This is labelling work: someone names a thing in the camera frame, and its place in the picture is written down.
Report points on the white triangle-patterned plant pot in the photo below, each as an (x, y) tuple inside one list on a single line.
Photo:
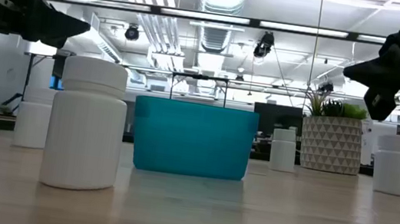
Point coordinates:
[(331, 144)]

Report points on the thin black metal frame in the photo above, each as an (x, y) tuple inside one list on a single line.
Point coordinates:
[(200, 77)]

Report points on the silver ceiling air duct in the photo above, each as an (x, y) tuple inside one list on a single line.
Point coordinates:
[(215, 36)]

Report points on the black ceiling spotlight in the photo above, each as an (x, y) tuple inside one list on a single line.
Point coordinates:
[(327, 87), (264, 45), (131, 33)]

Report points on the dark computer monitor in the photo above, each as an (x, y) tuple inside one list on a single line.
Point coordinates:
[(273, 117)]

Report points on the white pill bottle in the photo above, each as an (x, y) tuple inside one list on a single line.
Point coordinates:
[(282, 154), (32, 121), (84, 131), (395, 168)]

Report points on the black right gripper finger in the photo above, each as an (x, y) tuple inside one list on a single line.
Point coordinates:
[(379, 104), (373, 75)]

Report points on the black workstation stand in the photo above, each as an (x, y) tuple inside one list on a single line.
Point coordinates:
[(29, 66)]

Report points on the green succulent plant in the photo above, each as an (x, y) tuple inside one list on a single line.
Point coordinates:
[(334, 108)]

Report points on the teal plastic basket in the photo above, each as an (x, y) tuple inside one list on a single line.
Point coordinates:
[(192, 138)]

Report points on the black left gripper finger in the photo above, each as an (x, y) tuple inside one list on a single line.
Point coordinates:
[(49, 38), (60, 23)]

